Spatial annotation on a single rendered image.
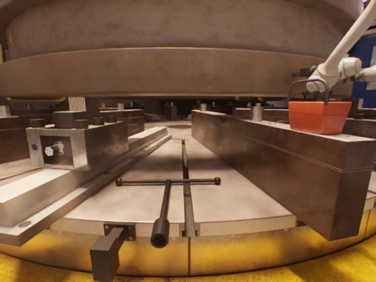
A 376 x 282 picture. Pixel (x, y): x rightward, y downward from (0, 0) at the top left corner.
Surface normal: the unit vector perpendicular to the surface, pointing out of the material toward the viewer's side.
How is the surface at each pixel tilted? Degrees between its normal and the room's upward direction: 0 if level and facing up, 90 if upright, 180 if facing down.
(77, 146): 90
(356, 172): 90
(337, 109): 97
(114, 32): 88
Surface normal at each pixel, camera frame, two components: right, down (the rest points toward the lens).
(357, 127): -0.82, 0.11
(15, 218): 0.98, 0.04
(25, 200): 0.93, -0.28
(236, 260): 0.11, 0.20
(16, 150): 0.84, 0.11
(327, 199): -0.98, 0.04
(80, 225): -0.11, 0.20
